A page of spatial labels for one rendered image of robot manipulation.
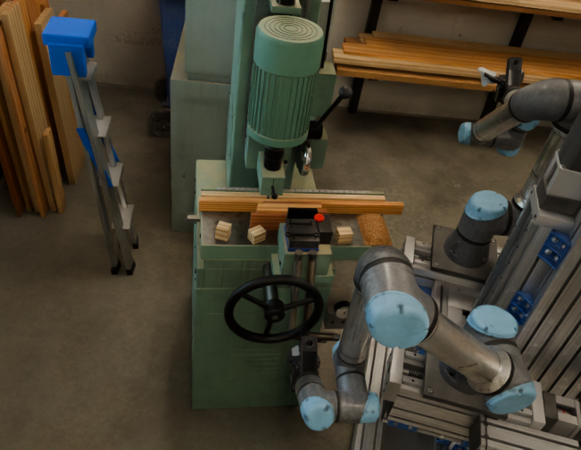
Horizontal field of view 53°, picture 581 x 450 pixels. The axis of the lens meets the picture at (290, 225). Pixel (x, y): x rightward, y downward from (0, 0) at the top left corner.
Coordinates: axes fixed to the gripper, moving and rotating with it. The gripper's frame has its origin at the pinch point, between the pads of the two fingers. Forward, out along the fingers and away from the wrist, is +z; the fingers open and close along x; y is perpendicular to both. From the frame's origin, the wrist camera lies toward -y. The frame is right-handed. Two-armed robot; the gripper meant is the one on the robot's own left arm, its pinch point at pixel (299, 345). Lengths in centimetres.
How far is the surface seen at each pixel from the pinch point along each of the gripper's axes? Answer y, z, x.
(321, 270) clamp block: -22.2, 4.4, 4.8
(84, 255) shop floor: 16, 127, -87
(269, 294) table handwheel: -13.8, 4.4, -9.6
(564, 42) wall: -125, 232, 202
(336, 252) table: -25.3, 14.0, 11.0
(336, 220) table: -33.2, 23.3, 11.9
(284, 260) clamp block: -25.1, 2.1, -6.9
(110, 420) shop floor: 57, 50, -60
